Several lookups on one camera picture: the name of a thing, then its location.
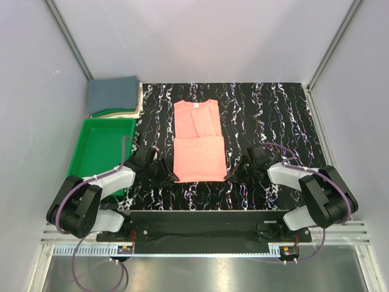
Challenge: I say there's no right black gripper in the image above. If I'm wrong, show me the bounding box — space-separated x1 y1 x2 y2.
224 155 257 185

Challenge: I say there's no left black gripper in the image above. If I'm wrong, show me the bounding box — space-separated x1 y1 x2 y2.
145 157 179 189

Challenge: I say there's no pink t-shirt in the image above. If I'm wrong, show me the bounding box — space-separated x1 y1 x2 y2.
173 99 227 183

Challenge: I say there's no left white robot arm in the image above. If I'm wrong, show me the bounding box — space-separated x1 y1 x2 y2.
46 147 179 241

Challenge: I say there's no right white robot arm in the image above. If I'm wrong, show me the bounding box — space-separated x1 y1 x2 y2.
224 142 359 241

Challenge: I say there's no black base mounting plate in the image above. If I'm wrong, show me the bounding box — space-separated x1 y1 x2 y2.
97 210 312 256

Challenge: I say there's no black marble pattern mat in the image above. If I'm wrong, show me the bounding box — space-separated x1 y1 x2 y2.
102 83 326 211

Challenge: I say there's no green plastic tray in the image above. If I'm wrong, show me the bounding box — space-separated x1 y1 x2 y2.
67 118 136 178

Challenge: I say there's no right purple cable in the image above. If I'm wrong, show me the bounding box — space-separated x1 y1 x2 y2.
258 142 355 265

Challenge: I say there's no purple cable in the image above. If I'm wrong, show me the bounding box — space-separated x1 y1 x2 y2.
258 142 355 265
54 136 130 289

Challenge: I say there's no aluminium rail frame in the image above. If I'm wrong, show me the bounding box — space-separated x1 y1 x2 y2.
28 214 386 291

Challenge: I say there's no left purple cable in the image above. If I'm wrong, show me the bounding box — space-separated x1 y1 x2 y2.
54 136 130 289

